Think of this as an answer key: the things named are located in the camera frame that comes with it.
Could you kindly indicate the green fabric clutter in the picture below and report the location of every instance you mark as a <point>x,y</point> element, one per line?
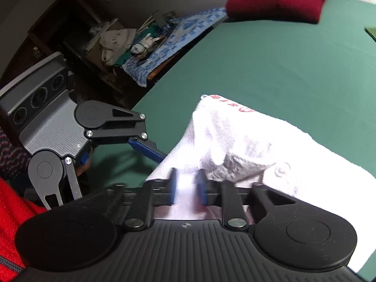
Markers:
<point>153,29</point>

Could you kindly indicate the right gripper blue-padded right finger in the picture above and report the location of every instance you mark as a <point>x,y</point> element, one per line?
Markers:
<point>225,195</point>

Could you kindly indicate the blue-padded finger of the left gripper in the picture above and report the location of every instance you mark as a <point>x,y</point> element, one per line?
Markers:
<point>148,149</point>
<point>84,158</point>

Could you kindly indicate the red object at edge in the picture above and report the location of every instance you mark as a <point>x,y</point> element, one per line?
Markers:
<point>14,210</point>

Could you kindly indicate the white paper bag clutter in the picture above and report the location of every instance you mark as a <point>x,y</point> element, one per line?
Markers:
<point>114,43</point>

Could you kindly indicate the white polo shirt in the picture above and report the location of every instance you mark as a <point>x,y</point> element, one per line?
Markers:
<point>233,142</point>

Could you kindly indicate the dark green knit sweater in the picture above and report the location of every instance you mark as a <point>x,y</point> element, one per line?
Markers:
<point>371,31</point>

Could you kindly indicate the person's left hand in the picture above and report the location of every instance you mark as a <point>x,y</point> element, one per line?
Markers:
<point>80,169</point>

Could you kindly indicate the folded dark red sweater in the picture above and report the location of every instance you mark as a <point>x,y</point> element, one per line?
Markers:
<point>305,11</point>

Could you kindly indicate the blue white patterned cloth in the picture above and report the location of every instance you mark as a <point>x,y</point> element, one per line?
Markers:
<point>188,29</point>

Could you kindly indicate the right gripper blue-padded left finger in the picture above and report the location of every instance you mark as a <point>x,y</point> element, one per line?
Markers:
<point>143,200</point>

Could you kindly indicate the small white plush toy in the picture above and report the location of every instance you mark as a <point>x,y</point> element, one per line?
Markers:
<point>144,44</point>

